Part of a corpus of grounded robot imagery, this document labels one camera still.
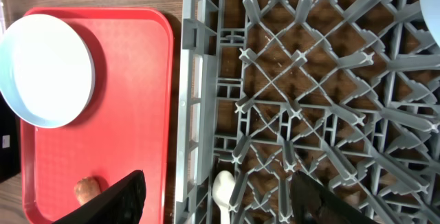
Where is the black rectangular tray bin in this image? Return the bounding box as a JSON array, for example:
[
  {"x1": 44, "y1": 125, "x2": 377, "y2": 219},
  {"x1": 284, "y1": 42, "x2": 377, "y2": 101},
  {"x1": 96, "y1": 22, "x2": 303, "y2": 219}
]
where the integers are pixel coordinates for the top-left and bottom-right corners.
[{"x1": 0, "y1": 96, "x2": 21, "y2": 182}]

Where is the orange carrot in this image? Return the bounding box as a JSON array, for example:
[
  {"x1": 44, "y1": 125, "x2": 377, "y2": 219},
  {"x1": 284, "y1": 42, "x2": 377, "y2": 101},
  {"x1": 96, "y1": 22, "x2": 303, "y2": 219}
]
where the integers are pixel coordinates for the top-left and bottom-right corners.
[{"x1": 74, "y1": 177, "x2": 101, "y2": 205}]

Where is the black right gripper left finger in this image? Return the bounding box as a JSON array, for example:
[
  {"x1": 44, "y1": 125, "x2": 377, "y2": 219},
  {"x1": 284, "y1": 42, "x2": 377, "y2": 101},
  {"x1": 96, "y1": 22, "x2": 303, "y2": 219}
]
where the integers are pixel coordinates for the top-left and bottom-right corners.
[{"x1": 54, "y1": 170, "x2": 146, "y2": 224}]

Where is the light blue bowl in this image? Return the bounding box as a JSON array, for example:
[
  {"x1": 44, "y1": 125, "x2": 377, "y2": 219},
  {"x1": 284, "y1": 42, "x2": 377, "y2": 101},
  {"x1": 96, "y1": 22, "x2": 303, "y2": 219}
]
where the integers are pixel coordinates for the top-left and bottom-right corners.
[{"x1": 419, "y1": 0, "x2": 440, "y2": 45}]

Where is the grey plastic dishwasher rack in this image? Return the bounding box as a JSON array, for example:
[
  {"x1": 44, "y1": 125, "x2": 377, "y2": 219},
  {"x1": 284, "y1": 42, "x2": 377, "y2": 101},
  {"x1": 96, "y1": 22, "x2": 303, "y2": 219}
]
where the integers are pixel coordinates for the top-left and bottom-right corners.
[{"x1": 173, "y1": 0, "x2": 439, "y2": 223}]

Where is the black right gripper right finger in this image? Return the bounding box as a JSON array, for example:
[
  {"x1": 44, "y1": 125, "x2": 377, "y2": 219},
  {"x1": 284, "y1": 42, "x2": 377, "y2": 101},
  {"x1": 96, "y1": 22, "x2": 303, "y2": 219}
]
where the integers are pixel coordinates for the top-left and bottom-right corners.
[{"x1": 290, "y1": 171, "x2": 376, "y2": 224}]

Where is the red plastic serving tray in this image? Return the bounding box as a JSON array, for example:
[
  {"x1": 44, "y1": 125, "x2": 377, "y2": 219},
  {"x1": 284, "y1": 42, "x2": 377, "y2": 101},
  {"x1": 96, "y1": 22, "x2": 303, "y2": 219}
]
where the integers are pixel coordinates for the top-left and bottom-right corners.
[{"x1": 21, "y1": 8, "x2": 174, "y2": 223}]

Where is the light blue plate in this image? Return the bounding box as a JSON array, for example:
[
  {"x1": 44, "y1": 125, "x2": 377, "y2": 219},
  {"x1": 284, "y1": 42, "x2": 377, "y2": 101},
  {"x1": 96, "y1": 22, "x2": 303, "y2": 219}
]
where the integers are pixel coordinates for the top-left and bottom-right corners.
[{"x1": 1, "y1": 14, "x2": 96, "y2": 128}]

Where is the white plastic spoon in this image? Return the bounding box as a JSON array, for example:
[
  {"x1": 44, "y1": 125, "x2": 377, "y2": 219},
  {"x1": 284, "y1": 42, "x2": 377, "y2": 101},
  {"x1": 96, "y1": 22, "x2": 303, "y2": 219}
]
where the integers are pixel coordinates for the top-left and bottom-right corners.
[{"x1": 212, "y1": 170, "x2": 236, "y2": 224}]

